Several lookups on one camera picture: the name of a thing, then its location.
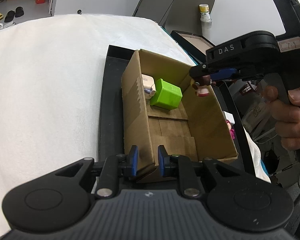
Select brown-haired small figurine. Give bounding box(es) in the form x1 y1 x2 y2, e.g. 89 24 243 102
190 75 216 97

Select brown cardboard box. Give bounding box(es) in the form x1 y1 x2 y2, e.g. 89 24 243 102
121 50 238 183

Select green cube box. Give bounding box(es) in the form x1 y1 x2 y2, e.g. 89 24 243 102
149 79 183 111

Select person right hand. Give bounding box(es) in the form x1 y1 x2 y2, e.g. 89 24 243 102
263 86 300 151

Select black box lid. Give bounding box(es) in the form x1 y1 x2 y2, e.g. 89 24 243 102
170 30 215 64

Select black shallow tray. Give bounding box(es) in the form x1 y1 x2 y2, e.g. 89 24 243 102
97 45 255 175

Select white power adapter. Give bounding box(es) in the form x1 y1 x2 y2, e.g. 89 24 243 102
223 111 235 125

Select pink hooded figurine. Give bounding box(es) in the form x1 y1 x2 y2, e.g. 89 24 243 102
226 120 235 140

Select yellow white bottle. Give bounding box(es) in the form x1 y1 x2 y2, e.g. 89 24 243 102
199 4 211 22

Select grey leaning board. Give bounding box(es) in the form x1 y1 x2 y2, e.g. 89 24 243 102
133 0 215 34

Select white bed sheet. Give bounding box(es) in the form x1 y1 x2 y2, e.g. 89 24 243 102
0 14 193 236

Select black slippers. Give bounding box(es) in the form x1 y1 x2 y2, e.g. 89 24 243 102
4 7 24 23

